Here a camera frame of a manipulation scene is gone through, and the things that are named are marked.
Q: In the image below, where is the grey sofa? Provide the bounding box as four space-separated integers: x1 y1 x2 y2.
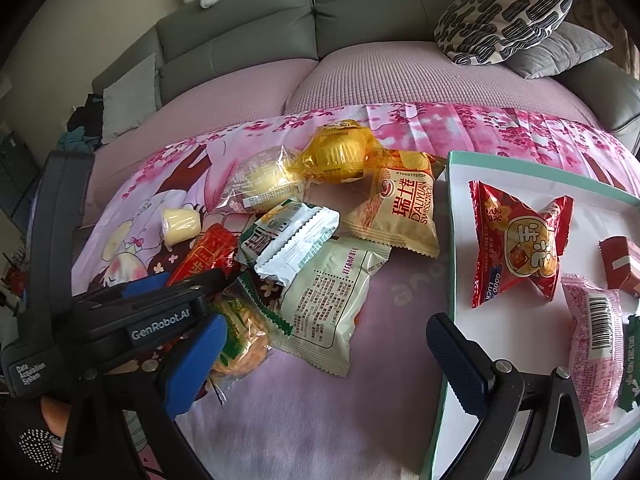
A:
92 0 640 146

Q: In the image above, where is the teal box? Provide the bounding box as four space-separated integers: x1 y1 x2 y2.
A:
420 150 640 480

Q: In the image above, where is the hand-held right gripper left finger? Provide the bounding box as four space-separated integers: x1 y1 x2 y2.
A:
72 312 228 480

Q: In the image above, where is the person's left hand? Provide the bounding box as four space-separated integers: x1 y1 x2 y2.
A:
0 395 71 480

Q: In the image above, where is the clear green rice cracker packet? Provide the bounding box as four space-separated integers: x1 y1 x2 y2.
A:
207 272 293 406

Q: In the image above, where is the green and silver packet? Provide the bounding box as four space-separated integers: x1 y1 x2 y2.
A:
237 200 341 288

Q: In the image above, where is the pink sofa cover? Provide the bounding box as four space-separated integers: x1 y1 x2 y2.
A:
82 42 626 221

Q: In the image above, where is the teal cloth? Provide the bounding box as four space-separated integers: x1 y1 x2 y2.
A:
56 127 101 153

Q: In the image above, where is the amber yellow bread packet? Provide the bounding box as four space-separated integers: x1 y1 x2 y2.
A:
292 119 388 186

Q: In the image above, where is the dark red white-striped packet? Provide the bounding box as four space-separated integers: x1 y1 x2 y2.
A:
598 236 640 293

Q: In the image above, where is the yellow pudding cup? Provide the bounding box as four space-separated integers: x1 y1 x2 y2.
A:
161 207 203 246

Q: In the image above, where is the dark green packet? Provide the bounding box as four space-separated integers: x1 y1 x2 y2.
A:
617 314 640 411

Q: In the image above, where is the red packet with round label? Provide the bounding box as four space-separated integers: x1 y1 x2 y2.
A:
468 180 575 308

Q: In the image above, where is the light grey pillow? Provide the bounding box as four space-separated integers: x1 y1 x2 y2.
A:
102 52 160 143

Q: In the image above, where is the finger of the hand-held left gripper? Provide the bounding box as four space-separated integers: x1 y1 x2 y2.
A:
85 271 173 307
72 269 228 332

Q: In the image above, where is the red patterned packet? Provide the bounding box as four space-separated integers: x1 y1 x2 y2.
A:
165 224 241 286

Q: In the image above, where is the pale green packet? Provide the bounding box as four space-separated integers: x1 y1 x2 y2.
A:
270 237 392 378

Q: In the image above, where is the pink packet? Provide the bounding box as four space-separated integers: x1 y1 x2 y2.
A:
560 274 626 433

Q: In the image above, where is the yellow roll cake packet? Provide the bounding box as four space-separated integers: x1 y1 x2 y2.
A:
345 151 447 258

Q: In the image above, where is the dark clothes pile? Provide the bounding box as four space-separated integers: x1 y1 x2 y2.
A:
67 94 103 128

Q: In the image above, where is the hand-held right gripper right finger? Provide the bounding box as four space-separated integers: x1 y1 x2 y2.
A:
426 312 606 480

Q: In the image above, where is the black and white patterned pillow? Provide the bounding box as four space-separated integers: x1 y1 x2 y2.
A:
434 0 575 66

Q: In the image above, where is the printed blanket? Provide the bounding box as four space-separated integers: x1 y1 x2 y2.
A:
72 102 640 480

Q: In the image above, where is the clear-wrapped round cake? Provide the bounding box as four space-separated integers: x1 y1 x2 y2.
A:
222 146 306 213

